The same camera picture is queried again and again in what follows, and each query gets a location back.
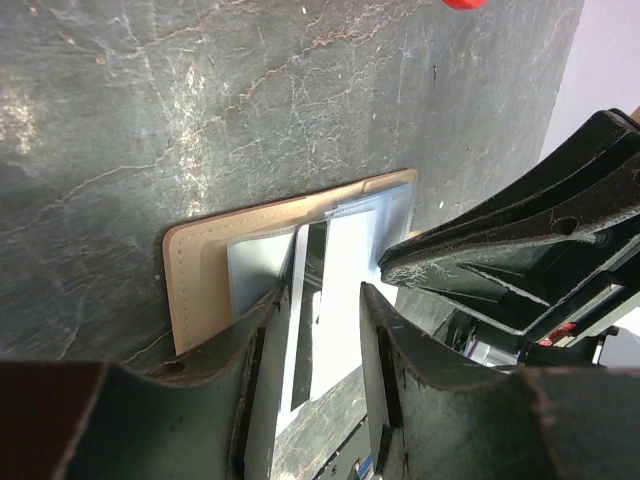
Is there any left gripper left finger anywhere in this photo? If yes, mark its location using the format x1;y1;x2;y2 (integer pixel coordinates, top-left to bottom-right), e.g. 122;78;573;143
1;285;290;479

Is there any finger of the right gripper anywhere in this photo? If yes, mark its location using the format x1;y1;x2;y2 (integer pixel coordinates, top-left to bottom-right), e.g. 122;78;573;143
381;219;639;336
380;109;639;273

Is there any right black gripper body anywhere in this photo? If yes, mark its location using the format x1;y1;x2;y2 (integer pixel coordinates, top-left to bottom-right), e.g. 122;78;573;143
469;279;640;371

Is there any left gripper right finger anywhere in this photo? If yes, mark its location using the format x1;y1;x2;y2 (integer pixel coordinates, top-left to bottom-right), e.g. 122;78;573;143
360;283;639;479

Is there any beige leather card holder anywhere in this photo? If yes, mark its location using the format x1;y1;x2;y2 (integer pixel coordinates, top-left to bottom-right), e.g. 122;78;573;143
162;169;418;355

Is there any white credit card black stripe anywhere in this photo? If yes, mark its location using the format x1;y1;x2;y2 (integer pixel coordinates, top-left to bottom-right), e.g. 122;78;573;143
282;210;378;412

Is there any red right plastic bin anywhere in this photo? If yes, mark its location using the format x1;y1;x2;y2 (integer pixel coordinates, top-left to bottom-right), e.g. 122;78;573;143
442;0;487;11

